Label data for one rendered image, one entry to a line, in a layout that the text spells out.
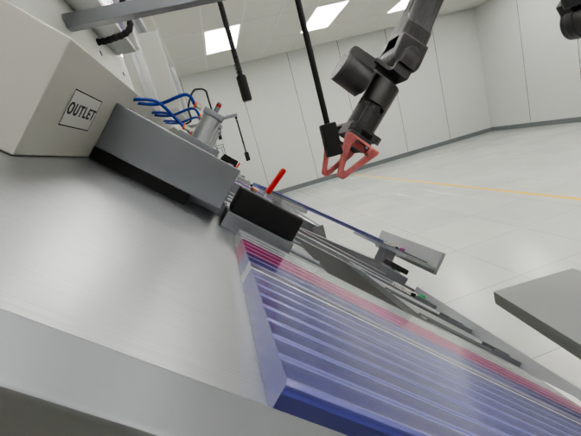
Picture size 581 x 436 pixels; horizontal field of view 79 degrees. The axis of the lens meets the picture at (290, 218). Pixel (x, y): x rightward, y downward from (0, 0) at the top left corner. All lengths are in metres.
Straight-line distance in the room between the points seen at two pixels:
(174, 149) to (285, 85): 8.10
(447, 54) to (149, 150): 9.93
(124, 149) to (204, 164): 0.08
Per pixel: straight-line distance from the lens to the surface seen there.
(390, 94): 0.72
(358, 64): 0.70
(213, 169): 0.38
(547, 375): 0.67
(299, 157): 8.36
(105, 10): 0.51
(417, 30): 0.77
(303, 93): 8.51
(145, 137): 0.38
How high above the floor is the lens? 1.15
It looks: 12 degrees down
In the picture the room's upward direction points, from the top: 15 degrees counter-clockwise
